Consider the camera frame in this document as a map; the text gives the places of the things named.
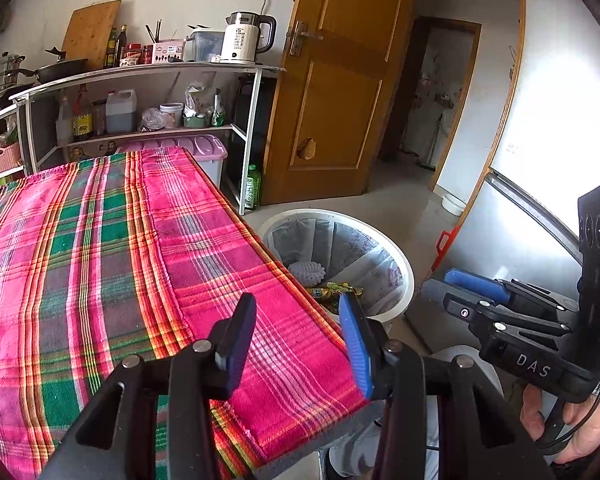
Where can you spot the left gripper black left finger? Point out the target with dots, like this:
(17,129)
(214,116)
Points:
(231,338)

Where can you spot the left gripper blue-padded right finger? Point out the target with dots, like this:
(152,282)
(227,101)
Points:
(365,340)

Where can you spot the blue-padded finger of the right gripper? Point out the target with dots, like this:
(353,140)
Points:
(502,292)
(470,311)

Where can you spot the yellow snack bag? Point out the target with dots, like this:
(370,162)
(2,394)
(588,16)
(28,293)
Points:
(328,296)

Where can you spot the white foam fruit net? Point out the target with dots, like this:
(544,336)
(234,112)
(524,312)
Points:
(307,273)

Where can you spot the white round trash bin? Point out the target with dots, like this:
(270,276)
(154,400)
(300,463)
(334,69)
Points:
(350,251)

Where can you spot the white metal kitchen shelf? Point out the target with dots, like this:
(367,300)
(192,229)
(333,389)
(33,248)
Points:
(160,89)

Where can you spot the person's right hand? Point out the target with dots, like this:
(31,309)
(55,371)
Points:
(584,442)

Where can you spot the red thermos flask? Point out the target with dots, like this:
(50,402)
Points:
(444,242)

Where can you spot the green detergent bottle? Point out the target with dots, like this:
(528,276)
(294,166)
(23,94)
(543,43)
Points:
(253,187)

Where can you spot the pink plaid tablecloth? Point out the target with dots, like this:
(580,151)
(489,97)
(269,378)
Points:
(140,253)

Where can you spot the silver refrigerator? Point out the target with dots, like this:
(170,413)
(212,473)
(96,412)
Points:
(521,188)

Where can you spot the pink-lidded storage box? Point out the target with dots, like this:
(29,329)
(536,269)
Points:
(207,149)

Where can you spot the wooden door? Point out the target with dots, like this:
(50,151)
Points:
(342,62)

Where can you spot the white plastic oil jug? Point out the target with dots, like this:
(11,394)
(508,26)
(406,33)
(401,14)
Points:
(121,111)

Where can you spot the soy sauce bottle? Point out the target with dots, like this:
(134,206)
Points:
(82,121)

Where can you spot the pink woven basket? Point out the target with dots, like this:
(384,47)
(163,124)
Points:
(10,157)

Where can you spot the pink utensil holder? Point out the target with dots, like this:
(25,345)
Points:
(169,51)

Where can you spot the clear plastic storage container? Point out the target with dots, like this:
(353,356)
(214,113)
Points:
(203,45)

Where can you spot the white electric kettle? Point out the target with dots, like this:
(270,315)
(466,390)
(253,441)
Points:
(246,36)

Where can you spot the dark glass sauce bottle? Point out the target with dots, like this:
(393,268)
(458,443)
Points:
(120,45)

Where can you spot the black frying pan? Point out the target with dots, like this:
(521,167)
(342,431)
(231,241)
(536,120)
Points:
(59,70)

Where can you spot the wooden cutting board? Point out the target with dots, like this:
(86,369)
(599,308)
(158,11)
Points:
(88,33)

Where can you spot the stainless steel steamer pot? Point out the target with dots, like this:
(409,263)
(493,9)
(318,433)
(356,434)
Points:
(9,66)

